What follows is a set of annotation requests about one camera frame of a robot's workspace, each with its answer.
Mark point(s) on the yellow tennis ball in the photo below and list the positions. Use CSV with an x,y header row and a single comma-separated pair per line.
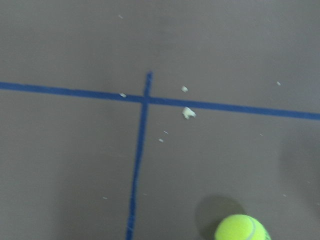
x,y
241,227

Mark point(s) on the white paper crumb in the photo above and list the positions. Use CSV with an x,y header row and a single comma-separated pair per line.
x,y
188,113

